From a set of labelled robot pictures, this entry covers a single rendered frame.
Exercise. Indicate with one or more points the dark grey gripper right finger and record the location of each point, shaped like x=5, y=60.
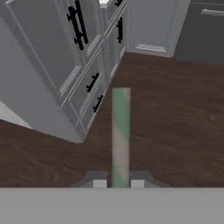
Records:
x=140, y=176

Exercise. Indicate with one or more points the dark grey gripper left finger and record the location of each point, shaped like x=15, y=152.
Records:
x=96, y=176

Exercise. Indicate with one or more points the green and white striped straw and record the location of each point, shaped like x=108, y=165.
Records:
x=120, y=137

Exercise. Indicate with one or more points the grey drawer front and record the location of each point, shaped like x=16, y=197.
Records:
x=89, y=115
x=83, y=78

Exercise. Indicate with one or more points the grey corner cupboard door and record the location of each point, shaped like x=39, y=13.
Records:
x=112, y=49

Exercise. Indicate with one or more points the narrow grey cupboard door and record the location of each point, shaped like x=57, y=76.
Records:
x=92, y=26

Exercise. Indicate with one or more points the large grey cupboard door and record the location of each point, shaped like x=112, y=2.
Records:
x=38, y=38

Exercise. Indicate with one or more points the dark grey appliance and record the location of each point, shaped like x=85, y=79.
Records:
x=201, y=38

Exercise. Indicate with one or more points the grey cabinet end panel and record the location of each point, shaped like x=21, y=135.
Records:
x=151, y=23

